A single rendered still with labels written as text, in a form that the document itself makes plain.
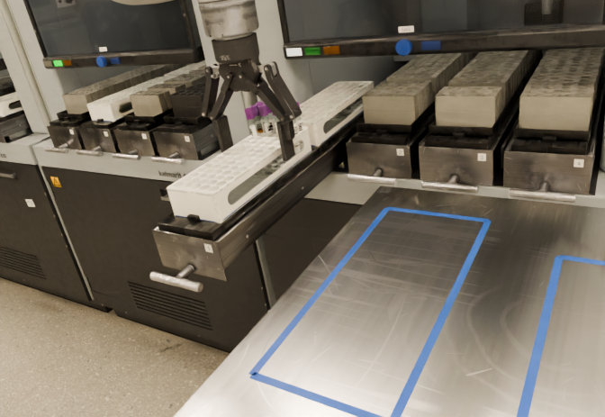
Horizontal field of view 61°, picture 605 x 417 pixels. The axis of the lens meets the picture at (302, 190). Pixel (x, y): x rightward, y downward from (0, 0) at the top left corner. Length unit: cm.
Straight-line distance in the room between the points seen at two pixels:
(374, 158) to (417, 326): 55
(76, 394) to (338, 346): 147
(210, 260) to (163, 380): 105
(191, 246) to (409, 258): 34
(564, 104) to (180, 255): 69
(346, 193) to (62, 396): 122
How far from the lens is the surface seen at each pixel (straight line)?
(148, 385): 182
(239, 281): 145
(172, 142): 135
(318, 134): 102
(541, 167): 96
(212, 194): 78
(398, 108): 106
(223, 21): 84
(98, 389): 189
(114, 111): 155
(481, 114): 102
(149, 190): 150
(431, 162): 100
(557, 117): 100
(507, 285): 60
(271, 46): 118
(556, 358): 52
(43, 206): 200
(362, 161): 105
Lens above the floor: 117
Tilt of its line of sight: 25 degrees down
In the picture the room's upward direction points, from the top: 9 degrees counter-clockwise
